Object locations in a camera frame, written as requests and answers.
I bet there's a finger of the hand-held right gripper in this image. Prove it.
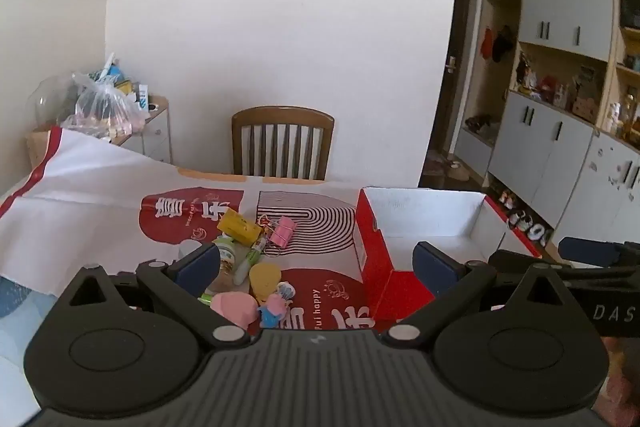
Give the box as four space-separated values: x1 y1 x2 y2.
559 237 640 265
487 249 640 284

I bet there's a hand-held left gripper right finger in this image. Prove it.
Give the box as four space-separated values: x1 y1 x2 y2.
382 242 576 349

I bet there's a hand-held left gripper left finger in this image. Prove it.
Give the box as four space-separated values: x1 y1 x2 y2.
62 242 251 349

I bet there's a small bottle with green label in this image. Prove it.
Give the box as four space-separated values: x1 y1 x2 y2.
215 236 242 289

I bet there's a pink heart-shaped dish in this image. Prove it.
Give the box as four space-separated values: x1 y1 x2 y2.
210 291 259 329

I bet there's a green and white pen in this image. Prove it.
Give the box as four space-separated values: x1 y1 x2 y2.
232 238 269 286

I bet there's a red and white cardboard box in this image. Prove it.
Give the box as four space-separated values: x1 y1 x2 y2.
354 187 543 323

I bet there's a yellow rectangular block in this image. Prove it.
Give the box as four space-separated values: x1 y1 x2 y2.
216 207 263 247

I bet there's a person's right hand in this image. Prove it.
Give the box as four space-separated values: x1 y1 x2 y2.
604 337 640 388

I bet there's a yellow round toy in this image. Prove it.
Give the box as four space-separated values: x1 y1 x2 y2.
248 262 282 299

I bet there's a row of shoes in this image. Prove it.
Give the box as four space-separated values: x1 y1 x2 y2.
497 188 552 249

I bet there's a small blue and pink figurine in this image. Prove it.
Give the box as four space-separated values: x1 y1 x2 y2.
257 294 293 329

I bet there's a pink binder clip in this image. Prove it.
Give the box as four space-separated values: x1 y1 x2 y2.
257 214 297 247

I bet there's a pair of beige slippers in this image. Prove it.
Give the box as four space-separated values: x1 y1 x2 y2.
446 158 472 182

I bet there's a patterned door rug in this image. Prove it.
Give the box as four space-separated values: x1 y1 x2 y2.
421 151 451 178

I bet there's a large white cabinet unit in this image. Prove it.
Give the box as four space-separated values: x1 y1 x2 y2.
482 0 640 253

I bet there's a red and white printed tablecloth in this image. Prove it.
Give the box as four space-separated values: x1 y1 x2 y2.
0 127 391 333

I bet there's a small white drawer cabinet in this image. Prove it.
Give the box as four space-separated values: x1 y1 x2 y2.
107 94 173 165

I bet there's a small wooden slotted box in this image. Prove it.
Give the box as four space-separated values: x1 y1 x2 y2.
572 94 602 124

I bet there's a light blue patterned table cover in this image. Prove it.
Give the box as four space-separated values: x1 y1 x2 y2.
0 276 66 325

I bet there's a brown wooden chair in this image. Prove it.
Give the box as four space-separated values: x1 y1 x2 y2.
231 106 336 182

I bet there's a clear plastic bag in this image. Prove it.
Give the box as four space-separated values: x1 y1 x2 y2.
60 74 149 140

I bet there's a dark brown door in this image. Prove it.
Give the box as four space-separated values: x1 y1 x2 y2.
440 0 485 158

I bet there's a black hanging bag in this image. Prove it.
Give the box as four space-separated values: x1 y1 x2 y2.
492 25 516 64

